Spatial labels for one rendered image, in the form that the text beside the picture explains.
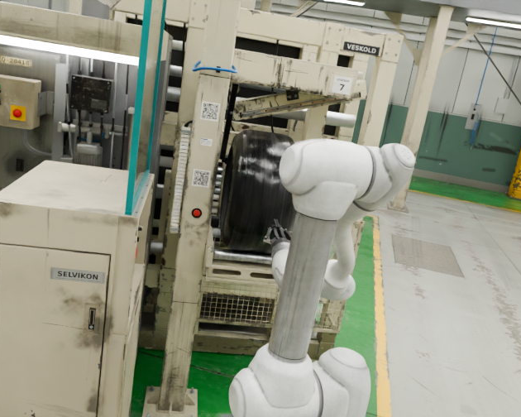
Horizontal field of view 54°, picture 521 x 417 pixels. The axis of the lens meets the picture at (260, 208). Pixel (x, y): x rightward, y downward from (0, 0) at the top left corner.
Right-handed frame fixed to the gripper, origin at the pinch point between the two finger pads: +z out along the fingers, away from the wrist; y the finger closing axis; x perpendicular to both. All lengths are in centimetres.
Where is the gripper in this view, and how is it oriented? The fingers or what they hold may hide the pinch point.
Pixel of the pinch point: (275, 226)
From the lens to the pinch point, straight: 198.2
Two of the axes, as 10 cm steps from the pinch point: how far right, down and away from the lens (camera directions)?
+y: -9.8, -1.2, -1.6
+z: -0.9, -4.2, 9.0
